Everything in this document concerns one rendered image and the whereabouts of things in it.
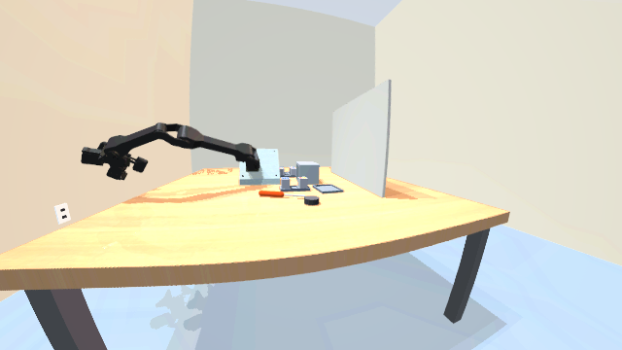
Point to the orange-handled screwdriver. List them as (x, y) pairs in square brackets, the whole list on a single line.
[(276, 194)]

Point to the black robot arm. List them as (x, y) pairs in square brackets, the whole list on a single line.
[(115, 150)]

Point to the dark grey short cylinder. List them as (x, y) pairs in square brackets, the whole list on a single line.
[(311, 200)]

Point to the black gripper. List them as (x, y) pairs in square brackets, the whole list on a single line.
[(139, 163)]

